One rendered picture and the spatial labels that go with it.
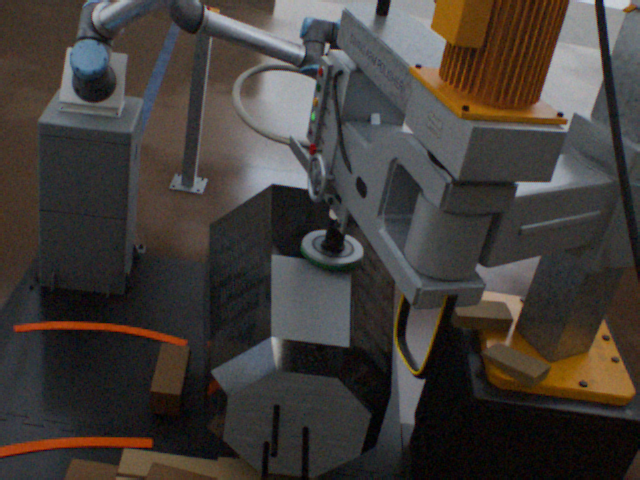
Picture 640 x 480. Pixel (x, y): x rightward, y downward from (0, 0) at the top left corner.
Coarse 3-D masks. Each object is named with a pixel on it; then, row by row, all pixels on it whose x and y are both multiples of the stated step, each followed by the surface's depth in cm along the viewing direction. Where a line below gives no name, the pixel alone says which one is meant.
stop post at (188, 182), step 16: (208, 48) 423; (208, 64) 433; (192, 80) 432; (192, 96) 437; (192, 112) 442; (192, 128) 447; (192, 144) 452; (192, 160) 457; (176, 176) 474; (192, 176) 463; (192, 192) 461
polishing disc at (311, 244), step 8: (312, 232) 277; (320, 232) 278; (304, 240) 272; (312, 240) 273; (320, 240) 274; (352, 240) 277; (304, 248) 268; (312, 248) 268; (320, 248) 269; (352, 248) 273; (360, 248) 274; (312, 256) 265; (320, 256) 265; (328, 256) 265; (336, 256) 266; (344, 256) 267; (352, 256) 268; (360, 256) 269; (328, 264) 263; (336, 264) 263; (344, 264) 264; (352, 264) 266
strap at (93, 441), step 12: (36, 324) 333; (48, 324) 334; (60, 324) 336; (72, 324) 338; (84, 324) 339; (96, 324) 341; (108, 324) 342; (144, 336) 341; (156, 336) 342; (168, 336) 343; (24, 444) 276; (36, 444) 277; (48, 444) 278; (60, 444) 279; (72, 444) 280; (84, 444) 281; (96, 444) 282; (108, 444) 283; (120, 444) 284; (132, 444) 286; (144, 444) 287; (0, 456) 269
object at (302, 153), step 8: (296, 144) 288; (296, 152) 288; (304, 152) 281; (304, 160) 280; (304, 168) 280; (328, 200) 255; (336, 200) 251; (336, 208) 251; (336, 216) 251; (336, 224) 242; (352, 224) 240; (352, 232) 241
